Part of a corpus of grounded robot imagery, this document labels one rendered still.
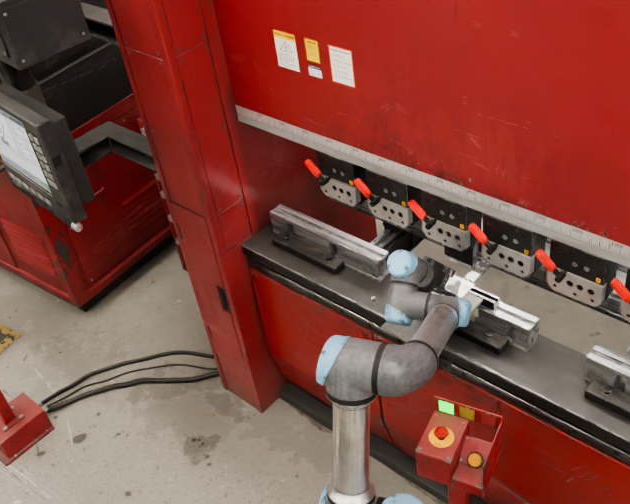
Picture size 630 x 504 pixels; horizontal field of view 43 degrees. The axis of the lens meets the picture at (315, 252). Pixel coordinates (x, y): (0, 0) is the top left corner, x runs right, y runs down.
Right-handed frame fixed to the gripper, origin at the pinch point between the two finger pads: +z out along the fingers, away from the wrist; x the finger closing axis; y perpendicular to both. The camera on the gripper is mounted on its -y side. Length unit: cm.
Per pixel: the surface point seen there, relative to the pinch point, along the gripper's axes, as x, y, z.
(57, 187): 101, -20, -65
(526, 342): -24.8, -2.9, 9.7
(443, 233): 2.2, 15.3, -14.4
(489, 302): -11.4, 3.2, 4.7
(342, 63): 34, 45, -49
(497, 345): -18.1, -7.3, 7.5
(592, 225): -41, 29, -30
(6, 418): 162, -125, 6
